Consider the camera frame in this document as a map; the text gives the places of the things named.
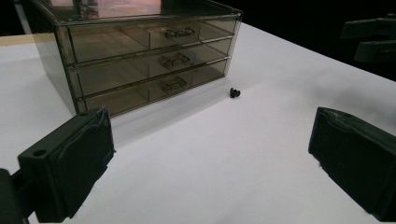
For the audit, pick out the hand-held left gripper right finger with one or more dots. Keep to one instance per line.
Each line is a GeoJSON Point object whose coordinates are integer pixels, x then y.
{"type": "Point", "coordinates": [358, 161]}

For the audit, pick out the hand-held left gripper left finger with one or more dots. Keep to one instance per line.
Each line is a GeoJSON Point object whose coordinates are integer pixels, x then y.
{"type": "Point", "coordinates": [71, 168]}

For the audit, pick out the smoky clear drawer cabinet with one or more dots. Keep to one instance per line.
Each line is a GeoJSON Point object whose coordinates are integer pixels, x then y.
{"type": "Point", "coordinates": [51, 59]}

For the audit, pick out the smoky clear plastic drawer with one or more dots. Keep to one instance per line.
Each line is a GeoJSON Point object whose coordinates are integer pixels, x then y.
{"type": "Point", "coordinates": [118, 42]}
{"type": "Point", "coordinates": [124, 99]}
{"type": "Point", "coordinates": [124, 74]}

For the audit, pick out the small black clip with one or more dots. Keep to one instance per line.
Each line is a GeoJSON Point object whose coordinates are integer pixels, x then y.
{"type": "Point", "coordinates": [234, 93]}

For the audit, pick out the wooden table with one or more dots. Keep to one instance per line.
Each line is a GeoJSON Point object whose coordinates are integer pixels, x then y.
{"type": "Point", "coordinates": [21, 39]}

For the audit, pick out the white table mat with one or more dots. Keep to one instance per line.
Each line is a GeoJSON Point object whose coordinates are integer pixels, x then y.
{"type": "Point", "coordinates": [218, 161]}

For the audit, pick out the desk with white legs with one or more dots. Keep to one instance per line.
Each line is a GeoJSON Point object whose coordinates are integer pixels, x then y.
{"type": "Point", "coordinates": [22, 18]}

